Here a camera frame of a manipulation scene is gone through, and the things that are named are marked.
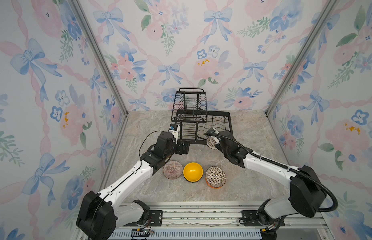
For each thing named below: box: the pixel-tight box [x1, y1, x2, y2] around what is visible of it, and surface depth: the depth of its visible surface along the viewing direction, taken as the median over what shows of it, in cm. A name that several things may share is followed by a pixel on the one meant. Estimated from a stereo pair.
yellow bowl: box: [183, 162, 204, 183], surface depth 87 cm
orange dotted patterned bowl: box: [205, 166, 227, 189], surface depth 85 cm
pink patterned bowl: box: [163, 160, 183, 180], surface depth 90 cm
